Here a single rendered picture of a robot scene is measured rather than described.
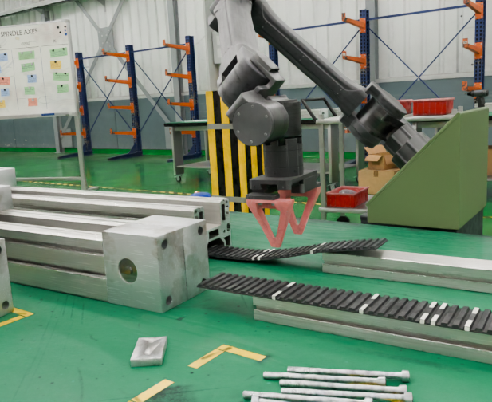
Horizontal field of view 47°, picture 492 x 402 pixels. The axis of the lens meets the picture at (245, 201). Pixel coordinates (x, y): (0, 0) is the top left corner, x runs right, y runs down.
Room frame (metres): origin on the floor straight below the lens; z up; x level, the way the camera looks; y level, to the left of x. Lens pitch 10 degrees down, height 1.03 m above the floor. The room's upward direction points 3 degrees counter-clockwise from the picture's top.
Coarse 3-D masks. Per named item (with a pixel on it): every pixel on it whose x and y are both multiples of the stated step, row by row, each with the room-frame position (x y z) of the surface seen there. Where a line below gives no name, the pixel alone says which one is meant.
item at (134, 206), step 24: (24, 192) 1.18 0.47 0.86; (48, 192) 1.13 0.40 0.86; (72, 192) 1.10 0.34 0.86; (96, 192) 1.07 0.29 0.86; (120, 192) 1.06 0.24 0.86; (96, 216) 0.96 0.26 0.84; (120, 216) 0.94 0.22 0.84; (144, 216) 0.91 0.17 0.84; (192, 216) 0.85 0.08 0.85; (216, 216) 0.91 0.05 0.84; (216, 240) 0.92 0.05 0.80
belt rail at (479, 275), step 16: (336, 256) 0.75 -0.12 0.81; (352, 256) 0.74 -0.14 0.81; (368, 256) 0.73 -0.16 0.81; (384, 256) 0.72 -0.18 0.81; (400, 256) 0.72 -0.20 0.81; (416, 256) 0.72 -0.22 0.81; (432, 256) 0.71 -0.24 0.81; (448, 256) 0.71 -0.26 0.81; (336, 272) 0.75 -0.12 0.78; (352, 272) 0.74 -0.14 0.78; (368, 272) 0.73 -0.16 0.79; (384, 272) 0.72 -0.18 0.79; (400, 272) 0.71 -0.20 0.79; (416, 272) 0.70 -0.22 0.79; (432, 272) 0.68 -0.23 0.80; (448, 272) 0.67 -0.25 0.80; (464, 272) 0.66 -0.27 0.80; (480, 272) 0.65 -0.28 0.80; (464, 288) 0.66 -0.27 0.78; (480, 288) 0.65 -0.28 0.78
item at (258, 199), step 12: (252, 192) 0.79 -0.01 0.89; (264, 192) 0.79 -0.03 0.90; (252, 204) 0.77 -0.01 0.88; (264, 204) 0.77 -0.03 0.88; (276, 204) 0.75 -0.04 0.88; (288, 204) 0.74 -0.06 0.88; (264, 216) 0.78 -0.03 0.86; (288, 216) 0.76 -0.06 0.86; (264, 228) 0.78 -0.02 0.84; (276, 240) 0.77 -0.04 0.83
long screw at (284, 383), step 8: (280, 384) 0.45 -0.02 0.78; (288, 384) 0.45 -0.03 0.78; (296, 384) 0.44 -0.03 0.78; (304, 384) 0.44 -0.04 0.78; (312, 384) 0.44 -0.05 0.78; (320, 384) 0.44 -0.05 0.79; (328, 384) 0.44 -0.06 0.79; (336, 384) 0.44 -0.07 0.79; (344, 384) 0.43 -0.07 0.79; (352, 384) 0.43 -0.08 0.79; (360, 384) 0.43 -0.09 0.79; (400, 384) 0.42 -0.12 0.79; (376, 392) 0.43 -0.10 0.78; (384, 392) 0.42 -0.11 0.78; (392, 392) 0.42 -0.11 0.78; (400, 392) 0.42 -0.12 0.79
